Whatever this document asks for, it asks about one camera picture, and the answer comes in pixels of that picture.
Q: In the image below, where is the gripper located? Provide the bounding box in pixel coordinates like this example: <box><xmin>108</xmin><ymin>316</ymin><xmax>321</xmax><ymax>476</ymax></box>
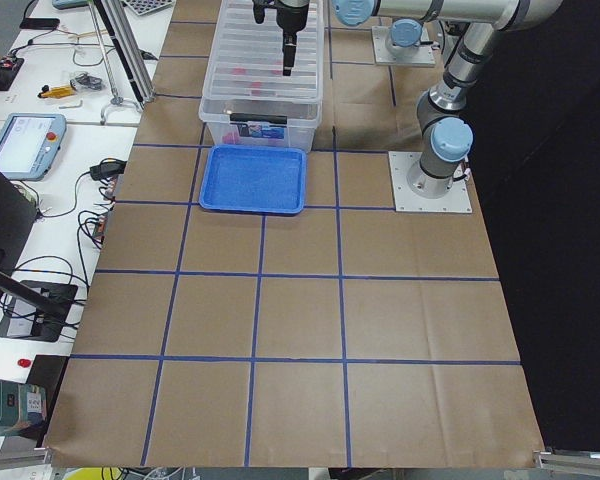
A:
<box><xmin>274</xmin><ymin>0</ymin><xmax>309</xmax><ymax>76</ymax></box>

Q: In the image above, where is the clear plastic box lid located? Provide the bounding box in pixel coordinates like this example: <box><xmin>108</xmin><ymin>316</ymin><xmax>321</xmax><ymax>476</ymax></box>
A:
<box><xmin>203</xmin><ymin>1</ymin><xmax>324</xmax><ymax>104</ymax></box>

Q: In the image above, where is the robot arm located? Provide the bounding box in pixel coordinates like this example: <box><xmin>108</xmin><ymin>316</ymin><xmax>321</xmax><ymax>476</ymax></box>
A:
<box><xmin>333</xmin><ymin>0</ymin><xmax>561</xmax><ymax>144</ymax></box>
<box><xmin>253</xmin><ymin>1</ymin><xmax>443</xmax><ymax>76</ymax></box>

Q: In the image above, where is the clear plastic storage box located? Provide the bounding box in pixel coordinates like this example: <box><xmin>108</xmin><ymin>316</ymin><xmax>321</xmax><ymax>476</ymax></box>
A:
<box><xmin>198</xmin><ymin>0</ymin><xmax>326</xmax><ymax>154</ymax></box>

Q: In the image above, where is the red block in box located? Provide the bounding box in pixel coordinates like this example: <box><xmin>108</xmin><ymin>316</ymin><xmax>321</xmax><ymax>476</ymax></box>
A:
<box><xmin>222</xmin><ymin>132</ymin><xmax>240</xmax><ymax>145</ymax></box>

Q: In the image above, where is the blue plastic tray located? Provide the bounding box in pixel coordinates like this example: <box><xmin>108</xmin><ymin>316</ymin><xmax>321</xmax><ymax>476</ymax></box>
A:
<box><xmin>199</xmin><ymin>144</ymin><xmax>307</xmax><ymax>215</ymax></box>

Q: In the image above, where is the black power adapter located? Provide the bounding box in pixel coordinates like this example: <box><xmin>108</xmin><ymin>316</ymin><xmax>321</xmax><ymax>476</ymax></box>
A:
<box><xmin>89</xmin><ymin>159</ymin><xmax>127</xmax><ymax>181</ymax></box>

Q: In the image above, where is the teach pendant tablet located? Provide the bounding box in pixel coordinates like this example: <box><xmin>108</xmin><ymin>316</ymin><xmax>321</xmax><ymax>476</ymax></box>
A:
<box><xmin>0</xmin><ymin>113</ymin><xmax>67</xmax><ymax>181</ymax></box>

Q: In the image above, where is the brown paper table cover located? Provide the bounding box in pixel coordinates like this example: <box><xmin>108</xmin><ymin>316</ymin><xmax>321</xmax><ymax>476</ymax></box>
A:
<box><xmin>45</xmin><ymin>1</ymin><xmax>543</xmax><ymax>468</ymax></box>

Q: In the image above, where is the black monitor stand base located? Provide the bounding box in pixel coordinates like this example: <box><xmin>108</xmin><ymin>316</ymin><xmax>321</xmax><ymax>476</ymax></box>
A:
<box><xmin>0</xmin><ymin>280</ymin><xmax>78</xmax><ymax>343</ymax></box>

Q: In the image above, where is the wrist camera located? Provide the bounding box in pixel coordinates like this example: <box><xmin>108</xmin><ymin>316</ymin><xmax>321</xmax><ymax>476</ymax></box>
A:
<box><xmin>252</xmin><ymin>0</ymin><xmax>269</xmax><ymax>24</ymax></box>

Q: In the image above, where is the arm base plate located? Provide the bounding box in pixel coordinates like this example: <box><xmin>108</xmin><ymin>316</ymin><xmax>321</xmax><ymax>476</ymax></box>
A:
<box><xmin>388</xmin><ymin>151</ymin><xmax>473</xmax><ymax>214</ymax></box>
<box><xmin>371</xmin><ymin>26</ymin><xmax>436</xmax><ymax>68</ymax></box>

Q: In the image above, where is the aluminium frame post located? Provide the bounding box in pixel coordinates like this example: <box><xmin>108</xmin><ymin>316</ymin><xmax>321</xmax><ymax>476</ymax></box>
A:
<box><xmin>91</xmin><ymin>0</ymin><xmax>155</xmax><ymax>105</ymax></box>

